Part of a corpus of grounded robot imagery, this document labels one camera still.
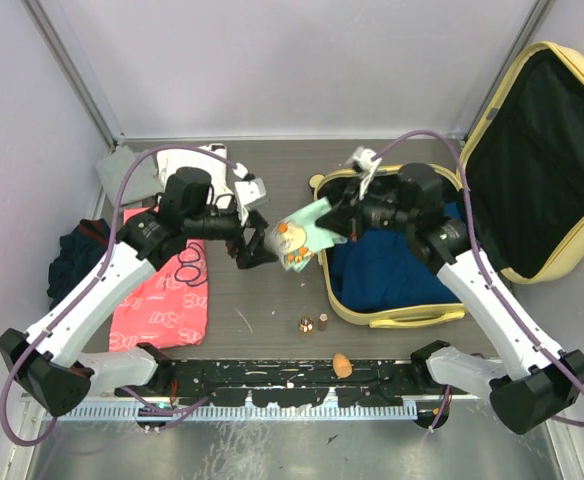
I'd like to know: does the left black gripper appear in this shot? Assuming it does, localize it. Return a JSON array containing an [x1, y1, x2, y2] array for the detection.
[[184, 203, 279, 267]]

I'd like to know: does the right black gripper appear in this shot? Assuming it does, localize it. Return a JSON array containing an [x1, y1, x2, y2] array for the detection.
[[316, 176, 416, 241]]

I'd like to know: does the mint green cartoon cloth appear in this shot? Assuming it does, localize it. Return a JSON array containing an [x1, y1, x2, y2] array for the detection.
[[265, 198, 344, 272]]

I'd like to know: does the blue shirt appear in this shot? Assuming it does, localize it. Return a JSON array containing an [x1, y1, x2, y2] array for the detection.
[[329, 229, 458, 313]]

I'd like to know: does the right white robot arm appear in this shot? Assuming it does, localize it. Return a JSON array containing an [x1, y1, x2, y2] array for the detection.
[[315, 163, 584, 434]]

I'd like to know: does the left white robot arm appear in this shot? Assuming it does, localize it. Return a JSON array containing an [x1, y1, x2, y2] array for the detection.
[[0, 167, 276, 417]]

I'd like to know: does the copper round bottle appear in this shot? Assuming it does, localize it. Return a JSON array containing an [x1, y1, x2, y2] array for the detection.
[[298, 315, 314, 338]]

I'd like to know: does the small brown bottle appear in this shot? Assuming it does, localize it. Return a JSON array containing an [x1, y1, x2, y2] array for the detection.
[[317, 313, 329, 331]]

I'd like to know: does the pink patterned garment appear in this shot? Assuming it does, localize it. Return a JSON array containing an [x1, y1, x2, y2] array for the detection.
[[108, 208, 210, 355]]

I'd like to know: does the white folded garment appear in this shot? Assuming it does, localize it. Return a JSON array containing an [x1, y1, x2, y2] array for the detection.
[[156, 149, 232, 205]]

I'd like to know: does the grey folded garment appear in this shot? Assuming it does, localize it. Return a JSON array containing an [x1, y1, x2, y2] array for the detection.
[[96, 146, 163, 205]]

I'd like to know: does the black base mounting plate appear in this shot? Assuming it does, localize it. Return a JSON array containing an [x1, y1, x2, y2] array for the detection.
[[131, 360, 445, 408]]

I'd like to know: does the orange egg-shaped sponge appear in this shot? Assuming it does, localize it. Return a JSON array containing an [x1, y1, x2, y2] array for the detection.
[[332, 352, 353, 379]]

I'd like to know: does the dark navy crumpled garment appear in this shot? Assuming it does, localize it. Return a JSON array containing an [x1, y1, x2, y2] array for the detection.
[[47, 219, 110, 309]]

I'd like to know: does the yellow open suitcase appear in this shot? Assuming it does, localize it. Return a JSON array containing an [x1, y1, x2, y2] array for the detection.
[[320, 42, 584, 328]]

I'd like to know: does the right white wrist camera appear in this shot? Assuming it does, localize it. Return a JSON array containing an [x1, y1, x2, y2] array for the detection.
[[345, 146, 382, 199]]

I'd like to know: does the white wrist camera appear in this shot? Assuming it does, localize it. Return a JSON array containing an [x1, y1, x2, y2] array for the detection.
[[233, 163, 268, 226], [345, 146, 382, 199]]

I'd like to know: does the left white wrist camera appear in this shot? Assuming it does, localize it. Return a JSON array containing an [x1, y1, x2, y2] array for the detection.
[[233, 163, 268, 226]]

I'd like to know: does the aluminium frame rail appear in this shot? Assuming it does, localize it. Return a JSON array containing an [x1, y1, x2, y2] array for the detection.
[[19, 357, 568, 424]]

